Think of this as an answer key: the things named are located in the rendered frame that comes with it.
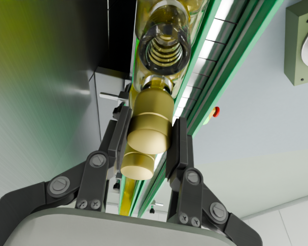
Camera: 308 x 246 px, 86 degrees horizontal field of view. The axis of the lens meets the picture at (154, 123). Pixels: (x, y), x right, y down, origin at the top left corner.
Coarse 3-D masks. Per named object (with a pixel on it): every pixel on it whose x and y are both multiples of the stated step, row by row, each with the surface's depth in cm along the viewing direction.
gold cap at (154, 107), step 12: (144, 96) 13; (156, 96) 13; (168, 96) 14; (144, 108) 12; (156, 108) 12; (168, 108) 13; (132, 120) 12; (144, 120) 11; (156, 120) 11; (168, 120) 12; (132, 132) 11; (144, 132) 11; (156, 132) 11; (168, 132) 12; (132, 144) 12; (144, 144) 12; (156, 144) 12; (168, 144) 12
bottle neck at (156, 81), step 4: (152, 76) 15; (156, 76) 15; (160, 76) 15; (144, 80) 16; (148, 80) 15; (152, 80) 15; (156, 80) 15; (160, 80) 15; (164, 80) 15; (168, 80) 16; (144, 84) 15; (148, 84) 15; (152, 84) 15; (156, 84) 15; (160, 84) 15; (164, 84) 15; (168, 84) 15; (144, 88) 15; (160, 88) 14; (164, 88) 15; (168, 88) 15; (168, 92) 15
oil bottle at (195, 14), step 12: (144, 0) 12; (156, 0) 11; (180, 0) 11; (192, 0) 11; (204, 0) 12; (144, 12) 12; (192, 12) 12; (204, 12) 12; (144, 24) 13; (192, 24) 12; (168, 36) 16; (192, 36) 13
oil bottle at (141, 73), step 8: (136, 48) 17; (136, 56) 16; (136, 64) 16; (136, 72) 16; (144, 72) 16; (184, 72) 16; (136, 80) 17; (176, 80) 16; (136, 88) 18; (176, 88) 17; (176, 96) 19
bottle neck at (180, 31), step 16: (160, 16) 9; (176, 16) 9; (144, 32) 9; (160, 32) 8; (176, 32) 8; (144, 48) 9; (160, 48) 11; (176, 48) 11; (144, 64) 10; (160, 64) 10; (176, 64) 10
